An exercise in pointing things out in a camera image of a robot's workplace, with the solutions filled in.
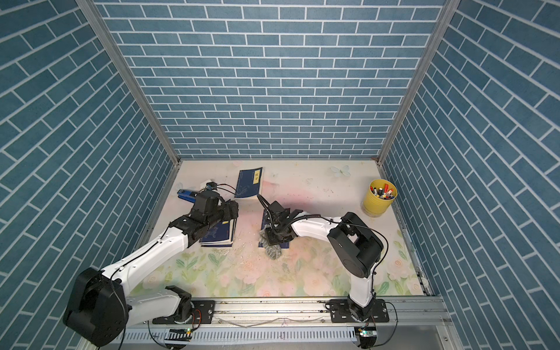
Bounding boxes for blue black stapler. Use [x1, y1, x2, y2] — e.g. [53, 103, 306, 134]
[176, 189, 198, 204]

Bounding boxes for yellow pen cup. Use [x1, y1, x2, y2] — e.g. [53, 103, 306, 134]
[362, 179, 398, 217]

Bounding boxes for grey striped cloth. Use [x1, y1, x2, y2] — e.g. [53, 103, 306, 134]
[259, 230, 281, 260]

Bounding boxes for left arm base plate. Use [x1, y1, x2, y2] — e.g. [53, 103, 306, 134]
[152, 300, 216, 326]

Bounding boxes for blue book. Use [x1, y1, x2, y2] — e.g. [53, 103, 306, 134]
[235, 167, 263, 199]
[260, 211, 290, 249]
[200, 220, 236, 248]

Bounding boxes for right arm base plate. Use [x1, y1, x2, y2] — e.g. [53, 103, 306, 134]
[325, 298, 389, 323]

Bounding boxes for pens in cup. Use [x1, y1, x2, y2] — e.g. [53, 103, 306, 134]
[370, 183, 396, 201]

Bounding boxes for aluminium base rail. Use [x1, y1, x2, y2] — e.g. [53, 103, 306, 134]
[124, 296, 452, 337]

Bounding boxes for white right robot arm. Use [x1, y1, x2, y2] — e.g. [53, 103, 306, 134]
[258, 195, 384, 322]

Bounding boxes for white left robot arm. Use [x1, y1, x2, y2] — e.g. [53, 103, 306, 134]
[62, 190, 239, 347]

